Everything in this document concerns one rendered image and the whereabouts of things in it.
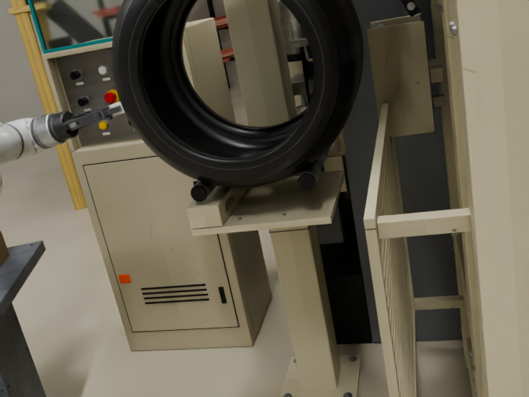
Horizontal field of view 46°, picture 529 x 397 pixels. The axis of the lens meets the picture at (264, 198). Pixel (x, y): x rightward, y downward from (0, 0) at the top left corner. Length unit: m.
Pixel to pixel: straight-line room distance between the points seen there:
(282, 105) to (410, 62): 0.39
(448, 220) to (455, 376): 1.34
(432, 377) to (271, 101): 1.10
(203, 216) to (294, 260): 0.51
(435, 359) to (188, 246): 1.00
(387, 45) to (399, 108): 0.17
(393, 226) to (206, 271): 1.53
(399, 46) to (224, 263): 1.13
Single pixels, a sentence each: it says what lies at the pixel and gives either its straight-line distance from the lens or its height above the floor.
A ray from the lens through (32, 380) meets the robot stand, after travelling 2.44.
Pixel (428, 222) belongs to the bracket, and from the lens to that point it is 0.99.
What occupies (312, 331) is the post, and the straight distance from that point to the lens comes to 2.14.
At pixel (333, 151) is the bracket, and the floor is 0.87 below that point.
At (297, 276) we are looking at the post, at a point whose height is 0.46.
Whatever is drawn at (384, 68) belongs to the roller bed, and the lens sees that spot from 1.72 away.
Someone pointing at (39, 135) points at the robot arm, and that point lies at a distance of 1.78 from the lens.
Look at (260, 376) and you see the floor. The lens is 2.41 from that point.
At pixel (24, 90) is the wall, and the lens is 9.91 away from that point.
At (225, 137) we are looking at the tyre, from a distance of 1.78.
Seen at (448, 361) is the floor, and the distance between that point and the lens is 2.36.
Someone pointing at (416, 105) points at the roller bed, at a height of 0.98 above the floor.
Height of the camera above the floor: 1.37
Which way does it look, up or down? 19 degrees down
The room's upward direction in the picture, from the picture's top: 11 degrees counter-clockwise
